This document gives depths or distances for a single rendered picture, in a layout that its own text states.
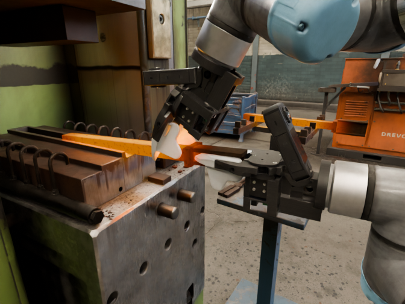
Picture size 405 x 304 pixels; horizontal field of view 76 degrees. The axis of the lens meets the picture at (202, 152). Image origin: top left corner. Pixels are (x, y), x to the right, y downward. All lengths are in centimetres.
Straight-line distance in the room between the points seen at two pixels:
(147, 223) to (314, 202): 32
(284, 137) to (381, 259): 20
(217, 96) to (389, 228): 29
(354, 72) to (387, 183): 351
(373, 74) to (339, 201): 352
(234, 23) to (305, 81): 770
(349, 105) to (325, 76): 415
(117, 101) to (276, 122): 61
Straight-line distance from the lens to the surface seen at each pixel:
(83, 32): 62
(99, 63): 93
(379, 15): 38
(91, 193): 52
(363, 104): 387
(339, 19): 30
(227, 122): 429
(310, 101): 807
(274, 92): 829
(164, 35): 85
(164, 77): 45
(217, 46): 38
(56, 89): 103
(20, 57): 97
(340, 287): 180
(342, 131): 94
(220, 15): 39
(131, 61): 83
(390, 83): 372
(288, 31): 29
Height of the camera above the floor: 116
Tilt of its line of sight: 18 degrees down
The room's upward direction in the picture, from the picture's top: straight up
